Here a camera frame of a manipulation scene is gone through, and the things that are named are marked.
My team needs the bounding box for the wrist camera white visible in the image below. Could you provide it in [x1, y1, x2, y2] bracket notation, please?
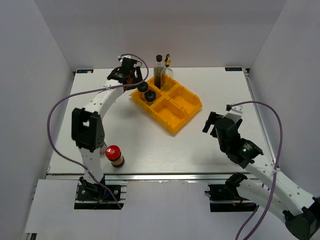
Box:
[118, 56, 124, 64]
[223, 104, 243, 124]

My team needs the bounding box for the left xdof label sticker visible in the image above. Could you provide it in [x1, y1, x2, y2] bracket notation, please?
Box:
[75, 69, 94, 74]

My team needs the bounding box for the right xdof label sticker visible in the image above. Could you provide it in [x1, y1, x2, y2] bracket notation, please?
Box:
[224, 67, 243, 72]

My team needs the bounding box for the grey-lid small spice jar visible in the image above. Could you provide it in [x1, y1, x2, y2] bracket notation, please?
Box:
[99, 142, 108, 155]

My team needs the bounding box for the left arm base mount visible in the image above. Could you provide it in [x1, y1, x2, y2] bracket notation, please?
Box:
[74, 176, 127, 210]

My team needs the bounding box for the black-cap white spice jar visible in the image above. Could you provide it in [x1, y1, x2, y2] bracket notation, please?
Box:
[144, 90, 157, 106]

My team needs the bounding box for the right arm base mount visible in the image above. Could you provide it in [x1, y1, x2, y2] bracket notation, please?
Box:
[204, 172, 257, 213]

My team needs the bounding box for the clear oil bottle gold spout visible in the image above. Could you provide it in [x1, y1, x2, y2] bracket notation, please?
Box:
[160, 53, 174, 92]

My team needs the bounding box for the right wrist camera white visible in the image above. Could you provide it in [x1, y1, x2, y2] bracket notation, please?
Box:
[223, 104, 243, 124]

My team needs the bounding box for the dark sauce bottle black cap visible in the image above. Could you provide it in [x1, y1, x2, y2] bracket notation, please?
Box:
[153, 54, 164, 89]

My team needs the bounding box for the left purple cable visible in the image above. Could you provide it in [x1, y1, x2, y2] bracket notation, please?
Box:
[47, 53, 150, 210]

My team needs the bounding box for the yellow four-compartment bin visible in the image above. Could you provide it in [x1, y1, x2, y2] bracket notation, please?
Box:
[130, 77, 203, 136]

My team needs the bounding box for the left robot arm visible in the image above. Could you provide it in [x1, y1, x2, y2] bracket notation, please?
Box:
[71, 54, 143, 200]

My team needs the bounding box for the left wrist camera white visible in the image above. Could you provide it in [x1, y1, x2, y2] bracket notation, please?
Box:
[118, 56, 124, 64]

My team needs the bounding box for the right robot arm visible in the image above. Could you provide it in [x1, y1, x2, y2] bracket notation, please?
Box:
[202, 112, 320, 240]

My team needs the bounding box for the xdof label sticker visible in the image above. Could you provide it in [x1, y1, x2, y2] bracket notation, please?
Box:
[224, 67, 243, 72]
[75, 69, 94, 74]

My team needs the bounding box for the red-lid spice jar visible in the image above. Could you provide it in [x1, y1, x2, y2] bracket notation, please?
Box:
[105, 145, 125, 168]

